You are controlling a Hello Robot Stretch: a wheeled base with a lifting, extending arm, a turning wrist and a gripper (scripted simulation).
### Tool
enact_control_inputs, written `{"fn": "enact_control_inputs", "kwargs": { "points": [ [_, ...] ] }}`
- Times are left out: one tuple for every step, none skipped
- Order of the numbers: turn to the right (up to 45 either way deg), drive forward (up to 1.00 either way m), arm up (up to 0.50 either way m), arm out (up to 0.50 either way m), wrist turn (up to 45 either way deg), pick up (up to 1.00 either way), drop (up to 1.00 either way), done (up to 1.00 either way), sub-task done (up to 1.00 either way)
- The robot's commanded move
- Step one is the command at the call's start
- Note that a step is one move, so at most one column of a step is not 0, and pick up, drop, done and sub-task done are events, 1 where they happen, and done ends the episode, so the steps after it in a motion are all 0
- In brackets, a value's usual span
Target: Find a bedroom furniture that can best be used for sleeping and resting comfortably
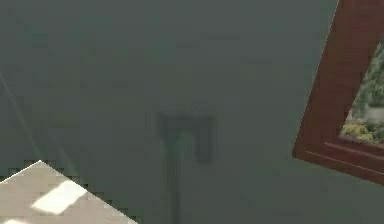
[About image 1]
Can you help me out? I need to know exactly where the brown wooden framed window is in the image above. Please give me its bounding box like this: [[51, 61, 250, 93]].
[[291, 0, 384, 186]]

